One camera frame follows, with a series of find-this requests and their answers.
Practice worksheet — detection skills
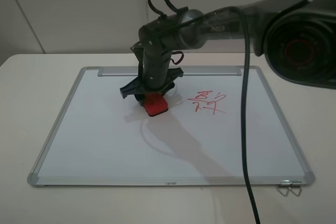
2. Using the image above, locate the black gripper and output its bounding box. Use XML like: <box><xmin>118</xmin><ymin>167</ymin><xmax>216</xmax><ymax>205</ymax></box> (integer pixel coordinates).
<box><xmin>120</xmin><ymin>48</ymin><xmax>183</xmax><ymax>106</ymax></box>

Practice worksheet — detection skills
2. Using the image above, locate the red AUCS whiteboard eraser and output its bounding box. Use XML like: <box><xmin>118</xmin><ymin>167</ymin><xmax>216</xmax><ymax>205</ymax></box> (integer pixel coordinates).
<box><xmin>142</xmin><ymin>93</ymin><xmax>168</xmax><ymax>117</ymax></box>

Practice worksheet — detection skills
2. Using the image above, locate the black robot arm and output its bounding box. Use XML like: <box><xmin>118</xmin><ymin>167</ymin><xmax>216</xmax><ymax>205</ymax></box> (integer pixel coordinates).
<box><xmin>120</xmin><ymin>0</ymin><xmax>335</xmax><ymax>102</ymax></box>

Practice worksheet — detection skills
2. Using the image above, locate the white aluminium-framed whiteboard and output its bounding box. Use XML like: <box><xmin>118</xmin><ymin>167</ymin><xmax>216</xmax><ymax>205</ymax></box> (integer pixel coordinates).
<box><xmin>26</xmin><ymin>66</ymin><xmax>316</xmax><ymax>189</ymax></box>

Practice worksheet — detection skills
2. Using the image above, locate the left silver binder clip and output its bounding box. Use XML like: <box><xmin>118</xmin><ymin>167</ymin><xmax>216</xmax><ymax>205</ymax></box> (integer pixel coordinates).
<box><xmin>277</xmin><ymin>180</ymin><xmax>291</xmax><ymax>197</ymax></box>

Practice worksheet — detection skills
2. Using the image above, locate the silver binder clip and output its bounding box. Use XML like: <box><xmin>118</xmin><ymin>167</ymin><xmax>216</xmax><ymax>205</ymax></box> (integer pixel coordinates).
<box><xmin>277</xmin><ymin>180</ymin><xmax>291</xmax><ymax>197</ymax></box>
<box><xmin>288</xmin><ymin>180</ymin><xmax>302</xmax><ymax>197</ymax></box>

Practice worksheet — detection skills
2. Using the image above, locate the right silver binder clip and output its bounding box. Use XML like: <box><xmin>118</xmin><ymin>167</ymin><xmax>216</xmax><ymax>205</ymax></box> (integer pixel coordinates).
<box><xmin>288</xmin><ymin>180</ymin><xmax>302</xmax><ymax>197</ymax></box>

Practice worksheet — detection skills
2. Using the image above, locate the thick black cable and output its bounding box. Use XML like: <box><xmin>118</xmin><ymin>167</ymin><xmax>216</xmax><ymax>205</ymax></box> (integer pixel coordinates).
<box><xmin>148</xmin><ymin>0</ymin><xmax>262</xmax><ymax>224</ymax></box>

